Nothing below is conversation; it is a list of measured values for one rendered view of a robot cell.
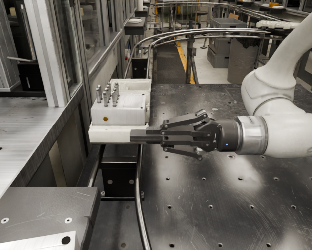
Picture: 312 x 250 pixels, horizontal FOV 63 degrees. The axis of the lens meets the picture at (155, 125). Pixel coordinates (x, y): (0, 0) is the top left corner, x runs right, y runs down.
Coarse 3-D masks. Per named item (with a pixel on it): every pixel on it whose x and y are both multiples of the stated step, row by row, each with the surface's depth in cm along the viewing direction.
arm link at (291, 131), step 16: (256, 112) 62; (272, 112) 57; (288, 112) 56; (304, 112) 56; (272, 128) 54; (288, 128) 53; (304, 128) 53; (272, 144) 54; (288, 144) 53; (304, 144) 53
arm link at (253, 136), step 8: (240, 120) 56; (248, 120) 56; (256, 120) 55; (240, 128) 55; (248, 128) 54; (256, 128) 54; (264, 128) 54; (240, 136) 55; (248, 136) 54; (256, 136) 54; (264, 136) 54; (240, 144) 55; (248, 144) 54; (256, 144) 54; (264, 144) 54; (240, 152) 56; (248, 152) 56; (256, 152) 56
